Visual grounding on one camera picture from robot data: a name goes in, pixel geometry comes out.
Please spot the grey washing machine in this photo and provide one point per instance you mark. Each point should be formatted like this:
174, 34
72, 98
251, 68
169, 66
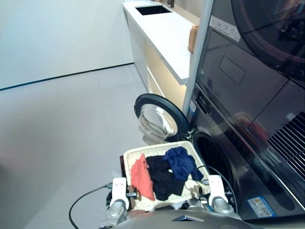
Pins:
250, 186

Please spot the blue white energy label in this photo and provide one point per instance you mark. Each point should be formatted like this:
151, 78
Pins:
261, 206

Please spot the orange cloth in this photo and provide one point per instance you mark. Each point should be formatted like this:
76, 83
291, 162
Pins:
141, 179

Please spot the white counter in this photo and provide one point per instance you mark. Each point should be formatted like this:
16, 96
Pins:
166, 35

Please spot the silver robot torso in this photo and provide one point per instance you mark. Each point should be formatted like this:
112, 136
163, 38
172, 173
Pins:
166, 219

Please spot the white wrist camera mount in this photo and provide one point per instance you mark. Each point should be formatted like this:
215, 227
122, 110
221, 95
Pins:
215, 187
119, 190

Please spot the dark grey stacked dryer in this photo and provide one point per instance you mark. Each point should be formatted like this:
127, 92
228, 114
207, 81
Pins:
238, 71

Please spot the black cloth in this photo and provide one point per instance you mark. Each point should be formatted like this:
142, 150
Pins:
162, 176

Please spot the white upright panel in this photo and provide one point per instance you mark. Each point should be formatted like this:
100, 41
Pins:
197, 52

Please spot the brown woven basket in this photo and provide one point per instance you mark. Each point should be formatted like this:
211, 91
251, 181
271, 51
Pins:
192, 39

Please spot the pale woven laundry basket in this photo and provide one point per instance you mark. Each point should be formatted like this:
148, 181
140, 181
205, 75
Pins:
143, 150

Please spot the white instruction label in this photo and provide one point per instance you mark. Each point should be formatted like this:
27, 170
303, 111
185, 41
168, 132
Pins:
225, 27

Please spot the round washing machine door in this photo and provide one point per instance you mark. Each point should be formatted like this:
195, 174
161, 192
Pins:
155, 119

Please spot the small blue white sticker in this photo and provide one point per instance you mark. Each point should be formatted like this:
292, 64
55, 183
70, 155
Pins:
192, 107

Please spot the dark blue cloth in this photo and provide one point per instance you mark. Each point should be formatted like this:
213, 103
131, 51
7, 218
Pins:
179, 162

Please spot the black sink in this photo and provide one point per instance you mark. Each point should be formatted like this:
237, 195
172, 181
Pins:
152, 10

